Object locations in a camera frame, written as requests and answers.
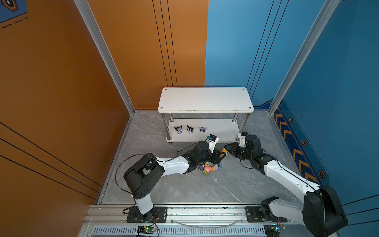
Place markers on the circuit board right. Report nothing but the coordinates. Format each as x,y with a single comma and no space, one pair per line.
274,230

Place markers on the white two-tier metal shelf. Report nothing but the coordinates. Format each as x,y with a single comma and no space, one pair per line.
224,111

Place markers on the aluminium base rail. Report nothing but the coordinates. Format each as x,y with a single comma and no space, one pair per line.
185,220

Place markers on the green truck orange top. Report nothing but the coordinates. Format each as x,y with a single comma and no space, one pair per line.
224,152

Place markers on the aluminium corner post right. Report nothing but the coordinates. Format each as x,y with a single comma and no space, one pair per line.
314,33

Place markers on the green circuit board left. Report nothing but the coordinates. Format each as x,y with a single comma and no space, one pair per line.
146,231

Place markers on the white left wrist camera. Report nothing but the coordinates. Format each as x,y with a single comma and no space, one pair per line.
212,140

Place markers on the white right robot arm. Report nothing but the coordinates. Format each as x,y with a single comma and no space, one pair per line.
319,208

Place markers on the aluminium corner post left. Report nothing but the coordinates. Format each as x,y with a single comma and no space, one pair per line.
97,36

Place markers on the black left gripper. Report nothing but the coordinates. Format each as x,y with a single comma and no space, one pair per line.
216,156

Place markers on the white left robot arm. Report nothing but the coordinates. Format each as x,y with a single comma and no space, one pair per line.
142,177

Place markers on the pink pig toy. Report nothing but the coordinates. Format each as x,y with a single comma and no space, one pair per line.
207,171

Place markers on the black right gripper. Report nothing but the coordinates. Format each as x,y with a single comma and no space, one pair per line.
233,146

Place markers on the black purple kuromi figure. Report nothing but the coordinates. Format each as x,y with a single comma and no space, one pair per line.
179,129

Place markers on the aluminium corner post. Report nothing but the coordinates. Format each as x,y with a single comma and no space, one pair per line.
314,33
97,36

